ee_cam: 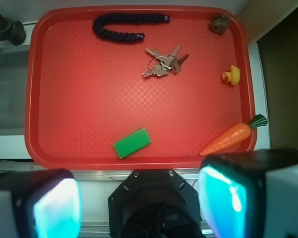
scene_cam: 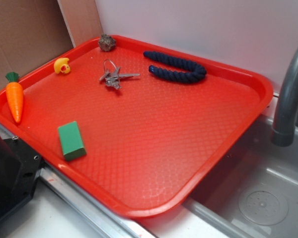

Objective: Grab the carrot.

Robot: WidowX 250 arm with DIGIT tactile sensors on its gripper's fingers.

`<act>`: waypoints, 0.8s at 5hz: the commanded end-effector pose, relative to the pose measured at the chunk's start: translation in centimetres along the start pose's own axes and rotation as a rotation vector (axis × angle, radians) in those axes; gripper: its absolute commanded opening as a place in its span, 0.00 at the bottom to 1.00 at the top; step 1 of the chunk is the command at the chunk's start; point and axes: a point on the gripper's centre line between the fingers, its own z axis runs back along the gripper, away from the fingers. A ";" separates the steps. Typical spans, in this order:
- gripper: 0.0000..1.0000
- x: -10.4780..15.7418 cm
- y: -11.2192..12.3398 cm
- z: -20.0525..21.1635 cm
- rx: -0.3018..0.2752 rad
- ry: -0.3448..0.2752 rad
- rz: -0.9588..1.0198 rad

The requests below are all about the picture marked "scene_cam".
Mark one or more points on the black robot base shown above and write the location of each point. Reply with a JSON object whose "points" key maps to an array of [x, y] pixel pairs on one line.
{"points": [[20, 167]]}

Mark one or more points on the orange toy carrot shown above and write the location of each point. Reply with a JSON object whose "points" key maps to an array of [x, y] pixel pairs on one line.
{"points": [[14, 96]]}

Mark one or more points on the red plastic tray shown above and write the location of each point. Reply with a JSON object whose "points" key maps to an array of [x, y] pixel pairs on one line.
{"points": [[149, 143]]}

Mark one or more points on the silver key bunch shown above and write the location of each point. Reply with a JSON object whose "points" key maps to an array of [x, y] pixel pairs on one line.
{"points": [[112, 76]]}

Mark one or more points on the green wooden block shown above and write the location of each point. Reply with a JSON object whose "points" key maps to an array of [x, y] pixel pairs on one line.
{"points": [[71, 141]]}

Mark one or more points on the grey brown rock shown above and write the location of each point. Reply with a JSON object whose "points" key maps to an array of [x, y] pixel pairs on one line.
{"points": [[106, 43]]}

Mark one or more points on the yellow rubber duck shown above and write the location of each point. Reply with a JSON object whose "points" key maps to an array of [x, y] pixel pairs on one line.
{"points": [[61, 65]]}

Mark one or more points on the grey toy sink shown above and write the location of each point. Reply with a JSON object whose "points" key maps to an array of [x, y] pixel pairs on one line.
{"points": [[251, 193]]}

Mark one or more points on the grey faucet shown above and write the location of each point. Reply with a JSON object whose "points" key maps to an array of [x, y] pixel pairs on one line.
{"points": [[286, 112]]}

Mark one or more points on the brown cardboard panel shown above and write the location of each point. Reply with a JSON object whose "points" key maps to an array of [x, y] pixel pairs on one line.
{"points": [[33, 32]]}

